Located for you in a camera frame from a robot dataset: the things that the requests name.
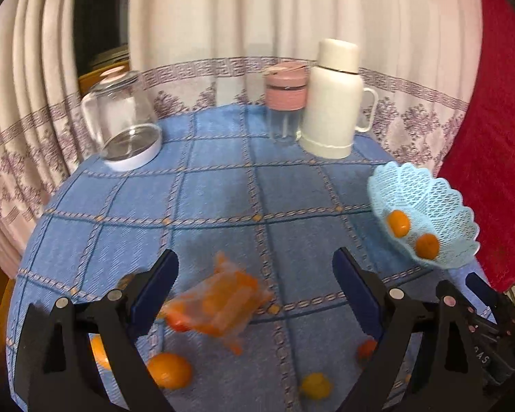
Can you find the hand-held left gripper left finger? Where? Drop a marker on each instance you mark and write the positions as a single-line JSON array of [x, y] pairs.
[[154, 296]]

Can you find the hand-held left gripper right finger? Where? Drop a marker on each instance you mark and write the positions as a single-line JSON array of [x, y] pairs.
[[356, 292]]

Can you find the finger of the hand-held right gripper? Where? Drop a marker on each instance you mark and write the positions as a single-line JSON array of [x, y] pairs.
[[483, 289]]

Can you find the small red-orange fruit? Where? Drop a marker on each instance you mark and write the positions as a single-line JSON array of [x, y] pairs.
[[366, 349]]

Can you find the plastic bag of oranges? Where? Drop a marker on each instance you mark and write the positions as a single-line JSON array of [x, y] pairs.
[[223, 300]]

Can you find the light blue lace plastic basket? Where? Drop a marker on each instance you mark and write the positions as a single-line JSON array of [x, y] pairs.
[[433, 206]]

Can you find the small yellow orange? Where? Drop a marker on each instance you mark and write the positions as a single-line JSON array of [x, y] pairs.
[[315, 386]]

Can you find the blue checked tablecloth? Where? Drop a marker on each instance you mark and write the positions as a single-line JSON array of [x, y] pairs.
[[240, 197]]

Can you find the red cloth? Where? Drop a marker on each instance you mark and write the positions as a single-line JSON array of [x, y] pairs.
[[493, 137]]

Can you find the yellow wooden table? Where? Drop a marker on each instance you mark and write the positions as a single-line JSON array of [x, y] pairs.
[[2, 309]]

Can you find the clear glass pitcher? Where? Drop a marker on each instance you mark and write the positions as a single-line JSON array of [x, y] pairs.
[[120, 128]]

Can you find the cream thermos flask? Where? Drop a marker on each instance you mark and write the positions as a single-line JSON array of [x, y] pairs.
[[332, 103]]

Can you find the glass cup with pink lid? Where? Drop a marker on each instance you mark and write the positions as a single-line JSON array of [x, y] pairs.
[[285, 94]]

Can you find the cream patterned curtain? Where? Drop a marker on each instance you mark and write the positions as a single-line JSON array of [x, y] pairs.
[[240, 17]]

